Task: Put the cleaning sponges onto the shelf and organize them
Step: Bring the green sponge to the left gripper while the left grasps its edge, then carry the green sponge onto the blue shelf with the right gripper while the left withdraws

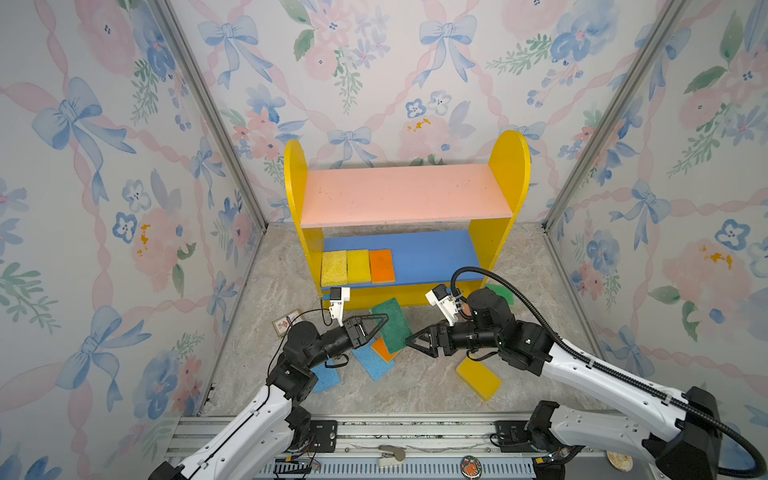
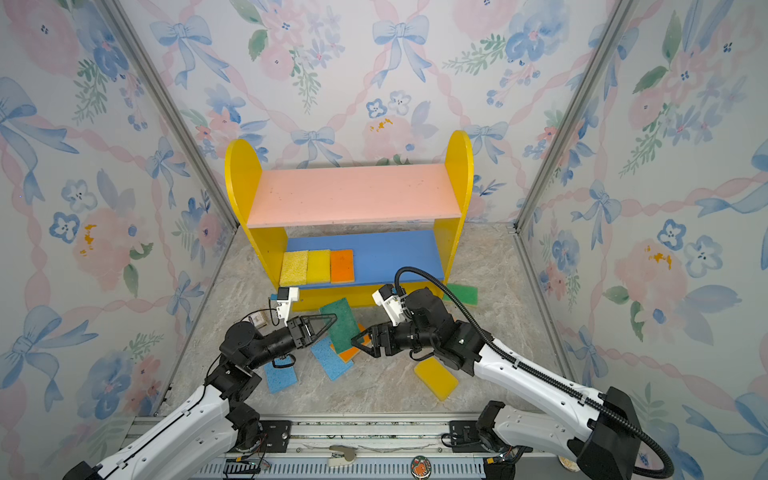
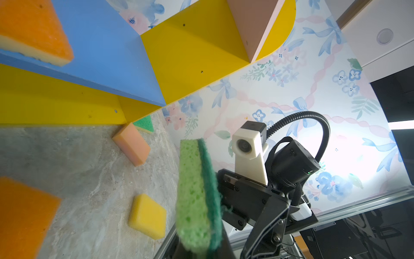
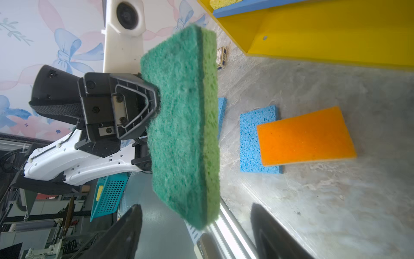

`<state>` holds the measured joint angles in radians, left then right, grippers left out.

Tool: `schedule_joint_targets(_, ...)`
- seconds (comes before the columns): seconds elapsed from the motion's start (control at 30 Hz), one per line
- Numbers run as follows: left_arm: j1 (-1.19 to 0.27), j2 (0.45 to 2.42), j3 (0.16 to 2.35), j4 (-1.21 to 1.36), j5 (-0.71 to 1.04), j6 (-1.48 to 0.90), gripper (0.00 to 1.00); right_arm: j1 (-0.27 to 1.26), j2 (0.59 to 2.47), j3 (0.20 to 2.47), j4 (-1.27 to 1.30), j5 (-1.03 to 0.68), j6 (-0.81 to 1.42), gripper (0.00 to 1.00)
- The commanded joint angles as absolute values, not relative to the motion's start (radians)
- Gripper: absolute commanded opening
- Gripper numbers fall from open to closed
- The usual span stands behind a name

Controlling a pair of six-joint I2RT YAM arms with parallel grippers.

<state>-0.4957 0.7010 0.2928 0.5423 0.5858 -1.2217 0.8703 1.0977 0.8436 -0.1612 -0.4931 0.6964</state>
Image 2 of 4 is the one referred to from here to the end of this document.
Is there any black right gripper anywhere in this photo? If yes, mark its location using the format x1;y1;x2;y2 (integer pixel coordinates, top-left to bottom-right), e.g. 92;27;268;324
353;320;442;361

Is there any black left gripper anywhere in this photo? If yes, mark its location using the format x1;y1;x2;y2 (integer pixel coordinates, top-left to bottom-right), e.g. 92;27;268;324
247;315;335;374

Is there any dark green scrub sponge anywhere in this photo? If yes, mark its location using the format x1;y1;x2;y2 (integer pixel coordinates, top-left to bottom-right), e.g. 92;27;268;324
320;298;360;353

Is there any pale yellow sponge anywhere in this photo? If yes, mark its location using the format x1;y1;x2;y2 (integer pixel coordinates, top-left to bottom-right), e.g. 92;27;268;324
331;335;371;364

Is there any porous yellow sponge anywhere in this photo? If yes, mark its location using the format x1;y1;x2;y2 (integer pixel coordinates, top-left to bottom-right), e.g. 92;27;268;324
279;251;309;287

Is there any yellow scrub sponge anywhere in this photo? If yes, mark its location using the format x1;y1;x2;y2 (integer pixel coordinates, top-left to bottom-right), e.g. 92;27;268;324
306;250;331;285

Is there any orange scrub sponge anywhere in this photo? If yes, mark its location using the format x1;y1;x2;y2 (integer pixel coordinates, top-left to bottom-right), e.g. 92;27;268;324
331;249;355;284

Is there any bright green scrub sponge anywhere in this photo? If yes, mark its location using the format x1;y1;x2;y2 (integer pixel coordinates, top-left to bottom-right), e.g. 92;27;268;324
447;284;479;306

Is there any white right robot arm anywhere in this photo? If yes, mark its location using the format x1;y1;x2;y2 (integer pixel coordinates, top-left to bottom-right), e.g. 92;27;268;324
351;285;640;479

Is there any pink upper shelf board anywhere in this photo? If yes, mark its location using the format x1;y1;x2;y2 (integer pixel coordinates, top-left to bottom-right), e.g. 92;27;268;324
244;164;473;228

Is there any light blue sponge right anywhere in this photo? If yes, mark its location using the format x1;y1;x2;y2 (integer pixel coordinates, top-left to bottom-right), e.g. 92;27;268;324
311;337;354;381

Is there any light blue sponge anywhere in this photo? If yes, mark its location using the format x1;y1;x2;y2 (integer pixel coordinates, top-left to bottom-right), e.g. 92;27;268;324
264;363;298;394
311;337;354;381

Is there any small playing card box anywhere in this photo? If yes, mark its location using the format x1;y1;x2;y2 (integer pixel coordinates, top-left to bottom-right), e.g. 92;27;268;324
246;309;270;329

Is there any light blue sponge left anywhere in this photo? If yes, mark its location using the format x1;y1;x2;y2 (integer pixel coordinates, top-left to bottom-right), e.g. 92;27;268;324
264;363;298;394

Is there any round sticker badge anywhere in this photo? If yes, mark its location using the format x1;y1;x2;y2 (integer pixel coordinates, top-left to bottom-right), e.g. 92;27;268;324
410;455;432;480

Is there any round beige disc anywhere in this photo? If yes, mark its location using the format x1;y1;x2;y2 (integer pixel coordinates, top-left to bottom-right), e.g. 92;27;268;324
558;456;580;473

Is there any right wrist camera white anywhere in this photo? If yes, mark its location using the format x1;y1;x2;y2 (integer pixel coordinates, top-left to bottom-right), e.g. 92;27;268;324
372;284;408;326

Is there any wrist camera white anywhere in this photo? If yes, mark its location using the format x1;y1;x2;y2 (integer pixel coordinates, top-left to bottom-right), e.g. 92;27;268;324
372;284;408;326
268;287;300;326

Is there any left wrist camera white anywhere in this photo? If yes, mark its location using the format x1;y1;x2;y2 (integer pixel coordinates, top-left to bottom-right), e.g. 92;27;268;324
268;287;300;326

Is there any thin black cable left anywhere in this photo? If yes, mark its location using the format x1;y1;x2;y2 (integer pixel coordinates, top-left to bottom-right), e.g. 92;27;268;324
203;305;298;385

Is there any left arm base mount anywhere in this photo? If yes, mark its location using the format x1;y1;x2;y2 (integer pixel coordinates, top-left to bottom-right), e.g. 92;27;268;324
234;420;293;454

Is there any beige clip on rail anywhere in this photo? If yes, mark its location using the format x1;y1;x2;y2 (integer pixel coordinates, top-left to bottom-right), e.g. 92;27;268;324
328;445;357;468

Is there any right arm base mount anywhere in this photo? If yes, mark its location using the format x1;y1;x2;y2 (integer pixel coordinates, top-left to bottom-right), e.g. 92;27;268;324
441;400;533;464

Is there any yellow shelf unit frame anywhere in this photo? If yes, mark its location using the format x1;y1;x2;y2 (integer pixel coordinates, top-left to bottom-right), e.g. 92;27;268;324
225;131;474;311

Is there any black corrugated cable hose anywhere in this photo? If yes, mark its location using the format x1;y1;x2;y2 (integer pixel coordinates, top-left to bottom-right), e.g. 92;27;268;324
393;266;676;480

